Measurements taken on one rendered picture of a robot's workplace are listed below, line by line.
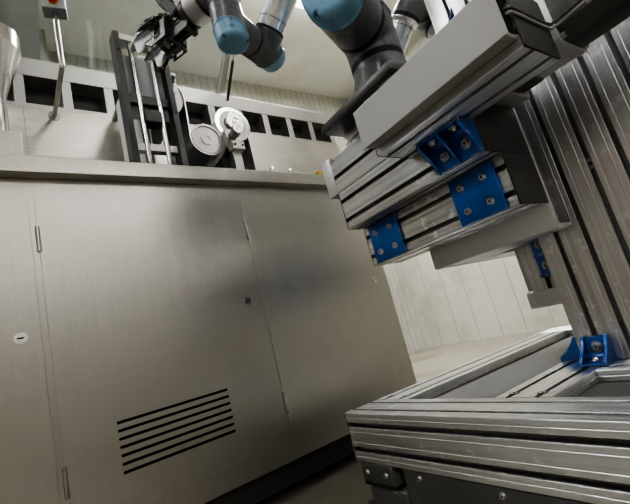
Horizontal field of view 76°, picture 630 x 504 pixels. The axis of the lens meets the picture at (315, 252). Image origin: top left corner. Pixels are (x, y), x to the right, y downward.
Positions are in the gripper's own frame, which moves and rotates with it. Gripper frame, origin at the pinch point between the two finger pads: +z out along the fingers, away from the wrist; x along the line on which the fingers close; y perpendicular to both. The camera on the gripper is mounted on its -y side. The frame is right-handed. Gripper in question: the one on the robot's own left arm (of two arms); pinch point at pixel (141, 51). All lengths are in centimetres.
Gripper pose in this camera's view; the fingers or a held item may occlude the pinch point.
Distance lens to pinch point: 131.0
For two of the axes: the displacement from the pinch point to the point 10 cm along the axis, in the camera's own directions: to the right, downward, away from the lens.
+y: 1.7, 9.3, -3.1
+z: -8.3, 3.1, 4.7
